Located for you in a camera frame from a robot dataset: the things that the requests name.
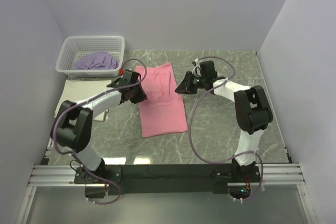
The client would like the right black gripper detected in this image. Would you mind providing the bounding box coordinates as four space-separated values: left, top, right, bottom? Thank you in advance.
175 71 207 95

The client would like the pink t shirt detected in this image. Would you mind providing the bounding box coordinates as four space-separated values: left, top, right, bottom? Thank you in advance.
135 62 188 137

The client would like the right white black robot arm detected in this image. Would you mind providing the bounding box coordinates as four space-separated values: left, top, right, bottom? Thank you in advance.
175 57 273 182

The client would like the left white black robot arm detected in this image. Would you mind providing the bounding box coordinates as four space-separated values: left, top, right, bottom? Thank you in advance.
50 69 147 183

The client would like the purple t shirt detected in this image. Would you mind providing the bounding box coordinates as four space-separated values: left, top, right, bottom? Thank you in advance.
73 52 120 70

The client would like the white plastic laundry basket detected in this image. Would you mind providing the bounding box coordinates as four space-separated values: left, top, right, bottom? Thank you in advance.
55 36 125 78

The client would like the folded cream cloth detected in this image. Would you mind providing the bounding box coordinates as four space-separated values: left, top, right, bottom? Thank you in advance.
55 79 111 117

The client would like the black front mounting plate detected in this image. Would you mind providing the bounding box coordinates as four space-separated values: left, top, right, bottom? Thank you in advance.
74 163 262 196

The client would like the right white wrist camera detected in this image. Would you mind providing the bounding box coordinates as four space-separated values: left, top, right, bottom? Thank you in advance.
192 58 201 77

